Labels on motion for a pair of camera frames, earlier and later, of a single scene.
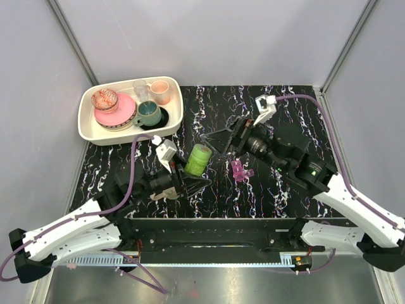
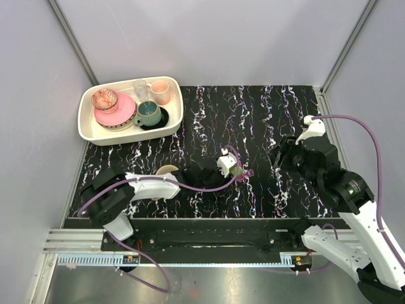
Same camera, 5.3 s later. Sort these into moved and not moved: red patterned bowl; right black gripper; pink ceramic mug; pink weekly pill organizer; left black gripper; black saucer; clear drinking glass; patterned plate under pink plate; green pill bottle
Moved: green pill bottle; left black gripper; right black gripper
Not moved: pink weekly pill organizer; black saucer; pink ceramic mug; red patterned bowl; clear drinking glass; patterned plate under pink plate
